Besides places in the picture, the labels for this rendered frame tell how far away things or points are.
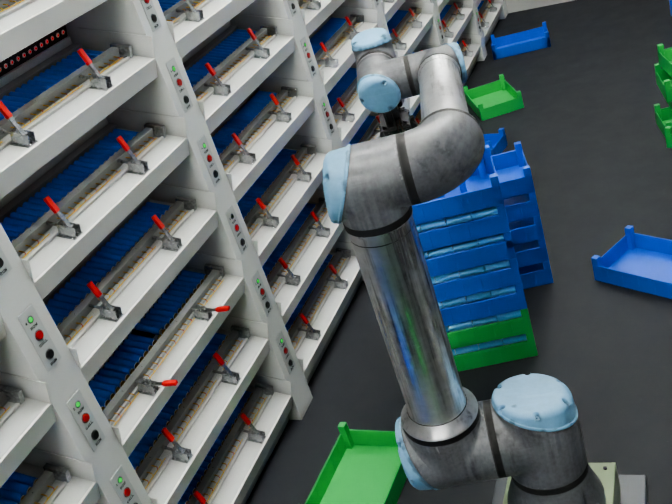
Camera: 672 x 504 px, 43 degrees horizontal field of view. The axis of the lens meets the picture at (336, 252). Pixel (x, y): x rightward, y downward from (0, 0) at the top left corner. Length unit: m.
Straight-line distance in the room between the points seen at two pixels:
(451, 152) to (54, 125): 0.79
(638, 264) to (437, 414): 1.27
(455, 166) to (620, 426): 1.03
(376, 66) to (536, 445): 0.85
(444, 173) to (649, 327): 1.26
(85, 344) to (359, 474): 0.82
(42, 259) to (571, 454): 1.05
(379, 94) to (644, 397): 0.99
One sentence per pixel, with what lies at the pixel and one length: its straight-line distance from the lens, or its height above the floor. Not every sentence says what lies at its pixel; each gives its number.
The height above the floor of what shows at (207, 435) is 0.29.
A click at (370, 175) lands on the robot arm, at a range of 1.31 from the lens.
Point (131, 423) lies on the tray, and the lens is 1.85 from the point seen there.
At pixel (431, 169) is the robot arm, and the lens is 1.31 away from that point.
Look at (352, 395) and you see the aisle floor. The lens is 2.47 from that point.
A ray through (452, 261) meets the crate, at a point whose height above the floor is 0.35.
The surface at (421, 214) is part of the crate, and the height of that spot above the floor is 0.51.
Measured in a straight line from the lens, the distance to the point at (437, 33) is 4.02.
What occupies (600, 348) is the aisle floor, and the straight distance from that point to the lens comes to 2.42.
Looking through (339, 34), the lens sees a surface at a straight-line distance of 3.12.
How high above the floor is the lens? 1.48
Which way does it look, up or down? 27 degrees down
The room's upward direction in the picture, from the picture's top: 19 degrees counter-clockwise
